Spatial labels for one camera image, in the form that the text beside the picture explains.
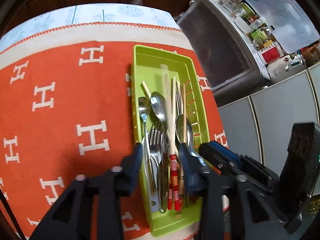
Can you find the steel fork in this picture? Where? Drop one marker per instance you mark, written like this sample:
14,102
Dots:
157,144

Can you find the white floral rice cooker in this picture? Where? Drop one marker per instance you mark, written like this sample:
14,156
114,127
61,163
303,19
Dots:
285,67

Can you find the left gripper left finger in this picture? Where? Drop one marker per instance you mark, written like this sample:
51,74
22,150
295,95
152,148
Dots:
70,217

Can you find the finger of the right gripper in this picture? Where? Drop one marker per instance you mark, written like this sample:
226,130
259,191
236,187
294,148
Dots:
226,168
225,153

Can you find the blue floral tablecloth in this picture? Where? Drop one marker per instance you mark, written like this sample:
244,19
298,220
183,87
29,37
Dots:
88,13

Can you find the red label jar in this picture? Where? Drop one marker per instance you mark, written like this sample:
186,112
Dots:
270,54

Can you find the small long-handled steel spoon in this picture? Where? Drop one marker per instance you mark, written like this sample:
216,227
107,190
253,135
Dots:
144,108

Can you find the steel soup spoon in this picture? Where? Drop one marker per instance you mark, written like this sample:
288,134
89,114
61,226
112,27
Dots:
190,142

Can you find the orange H-pattern table mat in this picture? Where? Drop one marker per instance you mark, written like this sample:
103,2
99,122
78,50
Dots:
66,108

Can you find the bamboo chopstick red end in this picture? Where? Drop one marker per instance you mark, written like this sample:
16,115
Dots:
181,191
146,90
176,186
170,154

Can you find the green plastic utensil tray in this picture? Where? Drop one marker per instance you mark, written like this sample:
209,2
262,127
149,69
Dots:
150,65

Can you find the large steel spoon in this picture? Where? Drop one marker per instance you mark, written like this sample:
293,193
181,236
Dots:
159,107

